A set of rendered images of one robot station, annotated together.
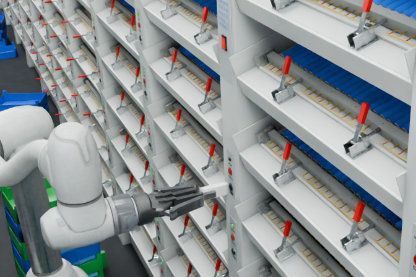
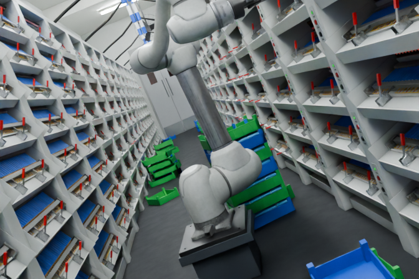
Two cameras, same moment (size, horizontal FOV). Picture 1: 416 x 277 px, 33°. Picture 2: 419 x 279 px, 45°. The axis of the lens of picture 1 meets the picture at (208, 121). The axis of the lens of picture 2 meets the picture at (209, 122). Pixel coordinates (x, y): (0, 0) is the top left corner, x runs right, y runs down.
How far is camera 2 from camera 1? 1.07 m
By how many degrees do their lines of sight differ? 27
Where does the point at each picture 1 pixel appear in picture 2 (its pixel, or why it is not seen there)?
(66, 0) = (231, 43)
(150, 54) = not seen: outside the picture
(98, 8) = not seen: hidden behind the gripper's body
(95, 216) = (197, 6)
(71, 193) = not seen: outside the picture
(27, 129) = not seen: hidden behind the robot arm
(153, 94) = (265, 10)
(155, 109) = (270, 21)
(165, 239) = (310, 122)
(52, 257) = (222, 133)
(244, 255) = (325, 27)
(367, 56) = not seen: outside the picture
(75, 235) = (187, 22)
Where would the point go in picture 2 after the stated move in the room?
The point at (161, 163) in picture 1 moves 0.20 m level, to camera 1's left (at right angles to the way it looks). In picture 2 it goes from (288, 61) to (248, 78)
